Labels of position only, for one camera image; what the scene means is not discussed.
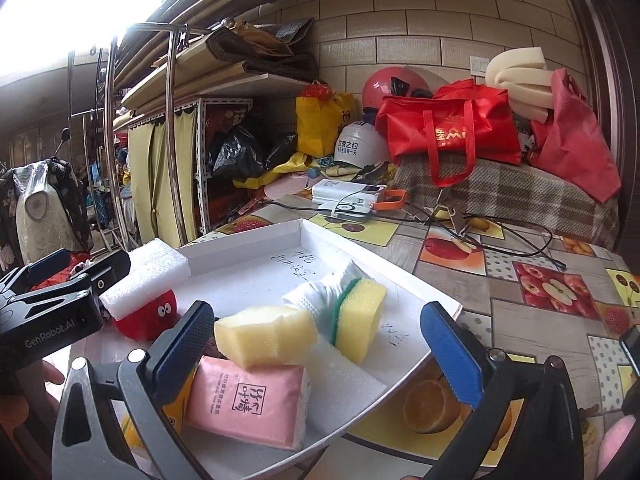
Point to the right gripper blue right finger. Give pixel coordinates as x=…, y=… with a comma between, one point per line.
x=458, y=353

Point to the pink plush toy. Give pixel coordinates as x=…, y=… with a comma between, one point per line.
x=613, y=440

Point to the red plastic bag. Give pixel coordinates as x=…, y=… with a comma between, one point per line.
x=570, y=144

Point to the small white foam block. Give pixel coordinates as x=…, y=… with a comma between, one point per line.
x=155, y=268

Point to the plaid blanket bundle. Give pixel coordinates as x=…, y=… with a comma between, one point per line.
x=518, y=193

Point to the yellow shopping bag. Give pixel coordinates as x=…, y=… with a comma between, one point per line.
x=321, y=115

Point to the yellow foam chunk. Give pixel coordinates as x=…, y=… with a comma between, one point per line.
x=265, y=336

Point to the white power bank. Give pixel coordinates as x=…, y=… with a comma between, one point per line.
x=344, y=196

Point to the fruit pattern tablecloth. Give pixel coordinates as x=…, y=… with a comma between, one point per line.
x=499, y=312

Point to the white scooter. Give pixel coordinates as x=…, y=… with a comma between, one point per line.
x=43, y=209

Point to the green yellow sponge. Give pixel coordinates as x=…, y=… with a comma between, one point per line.
x=356, y=317

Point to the red apple plush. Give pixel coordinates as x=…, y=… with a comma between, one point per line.
x=148, y=322

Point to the pink tissue pack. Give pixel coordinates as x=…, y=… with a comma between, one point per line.
x=265, y=406

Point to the white helmet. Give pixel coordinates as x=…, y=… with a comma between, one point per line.
x=360, y=145

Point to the pink helmet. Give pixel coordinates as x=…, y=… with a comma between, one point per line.
x=393, y=81

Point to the metal shelf rack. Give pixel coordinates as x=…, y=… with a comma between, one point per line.
x=154, y=136

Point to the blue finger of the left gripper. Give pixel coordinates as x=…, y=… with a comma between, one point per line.
x=49, y=265
x=107, y=269

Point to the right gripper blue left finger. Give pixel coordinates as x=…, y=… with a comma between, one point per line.
x=177, y=351

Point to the black smartphone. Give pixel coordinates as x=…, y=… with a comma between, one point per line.
x=630, y=343

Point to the cream foam roll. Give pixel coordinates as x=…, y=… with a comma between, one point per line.
x=523, y=73

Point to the red tote bag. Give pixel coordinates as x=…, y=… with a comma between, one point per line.
x=464, y=117

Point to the black plastic bag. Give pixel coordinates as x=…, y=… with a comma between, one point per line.
x=248, y=151

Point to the person left hand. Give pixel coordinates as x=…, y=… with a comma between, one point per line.
x=15, y=408

